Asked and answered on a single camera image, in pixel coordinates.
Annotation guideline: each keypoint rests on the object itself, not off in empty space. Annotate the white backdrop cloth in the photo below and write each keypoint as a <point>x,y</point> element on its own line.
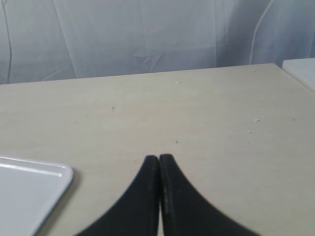
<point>44,40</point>

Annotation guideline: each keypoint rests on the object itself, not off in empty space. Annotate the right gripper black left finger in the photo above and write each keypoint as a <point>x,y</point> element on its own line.
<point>136,212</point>

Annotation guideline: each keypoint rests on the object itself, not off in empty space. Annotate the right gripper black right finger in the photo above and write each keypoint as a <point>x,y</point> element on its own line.
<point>185,212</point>

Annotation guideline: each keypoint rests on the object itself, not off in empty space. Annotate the white side table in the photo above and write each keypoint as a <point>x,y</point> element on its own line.
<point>302,70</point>

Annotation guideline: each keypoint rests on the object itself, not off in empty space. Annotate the white plastic tray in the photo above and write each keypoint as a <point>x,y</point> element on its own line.
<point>29,191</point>

